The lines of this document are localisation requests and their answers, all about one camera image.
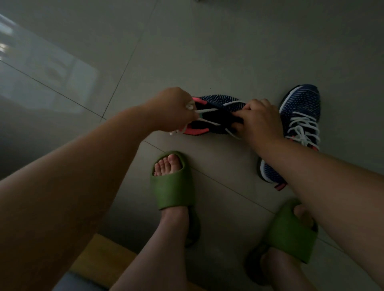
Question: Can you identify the person's right hand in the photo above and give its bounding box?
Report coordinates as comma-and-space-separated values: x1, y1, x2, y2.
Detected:
231, 98, 285, 155

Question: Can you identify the person's left hand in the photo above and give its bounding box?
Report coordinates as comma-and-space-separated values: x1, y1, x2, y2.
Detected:
144, 87, 199, 133

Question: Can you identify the white shoelace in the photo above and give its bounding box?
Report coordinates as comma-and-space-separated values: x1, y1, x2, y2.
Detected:
169, 100, 248, 140
285, 111, 321, 150

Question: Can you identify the blue knit sneaker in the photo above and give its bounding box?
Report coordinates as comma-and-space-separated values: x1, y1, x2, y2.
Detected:
256, 84, 322, 191
177, 94, 248, 136

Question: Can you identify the person's left forearm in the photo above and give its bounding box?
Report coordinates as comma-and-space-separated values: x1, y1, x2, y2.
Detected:
0, 102, 156, 291

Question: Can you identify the person's right forearm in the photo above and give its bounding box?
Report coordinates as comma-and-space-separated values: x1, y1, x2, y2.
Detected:
259, 138, 384, 288

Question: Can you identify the person's left leg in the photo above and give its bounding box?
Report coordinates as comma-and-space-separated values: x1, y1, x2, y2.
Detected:
109, 154, 190, 291

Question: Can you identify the person's leg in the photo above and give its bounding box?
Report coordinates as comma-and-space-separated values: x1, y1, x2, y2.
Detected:
260, 204, 317, 291
109, 154, 190, 291

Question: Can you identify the person's right leg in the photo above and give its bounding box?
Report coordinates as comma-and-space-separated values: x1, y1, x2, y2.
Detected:
260, 204, 317, 291

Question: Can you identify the green foam slipper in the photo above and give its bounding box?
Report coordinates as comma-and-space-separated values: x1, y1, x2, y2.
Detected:
150, 150, 201, 249
244, 199, 318, 285

